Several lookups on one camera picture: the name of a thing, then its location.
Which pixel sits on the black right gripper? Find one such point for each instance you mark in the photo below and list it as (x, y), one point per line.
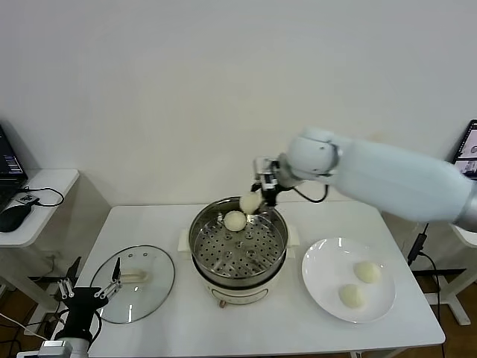
(282, 175)

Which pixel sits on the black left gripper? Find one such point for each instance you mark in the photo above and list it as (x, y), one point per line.
(82, 302)

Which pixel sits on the white steamed baozi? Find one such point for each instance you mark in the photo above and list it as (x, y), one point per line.
(367, 271)
(234, 220)
(249, 203)
(352, 295)

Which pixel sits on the round glass pot lid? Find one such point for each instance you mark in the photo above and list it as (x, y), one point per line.
(145, 294)

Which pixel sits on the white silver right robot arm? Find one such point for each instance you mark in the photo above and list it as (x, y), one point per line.
(391, 175)

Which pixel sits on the perforated steel steamer basket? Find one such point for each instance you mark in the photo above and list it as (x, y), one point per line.
(238, 242)

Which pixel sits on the black computer mouse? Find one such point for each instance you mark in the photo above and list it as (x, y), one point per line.
(13, 218)

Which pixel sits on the small box with QR code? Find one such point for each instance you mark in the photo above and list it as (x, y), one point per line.
(26, 199)

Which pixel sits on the cream electric pot base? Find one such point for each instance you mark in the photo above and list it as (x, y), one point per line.
(238, 291)

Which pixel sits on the white side desk with mouse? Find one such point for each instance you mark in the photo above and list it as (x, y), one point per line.
(48, 179)

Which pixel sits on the round white plate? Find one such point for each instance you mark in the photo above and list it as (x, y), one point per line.
(328, 283)

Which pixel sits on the black laptop with dark screen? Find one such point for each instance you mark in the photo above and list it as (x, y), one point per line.
(7, 164)

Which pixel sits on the grey laptop with bright screen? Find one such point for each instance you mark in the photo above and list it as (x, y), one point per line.
(467, 149)

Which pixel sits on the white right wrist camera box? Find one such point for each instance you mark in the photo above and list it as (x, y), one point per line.
(265, 171)

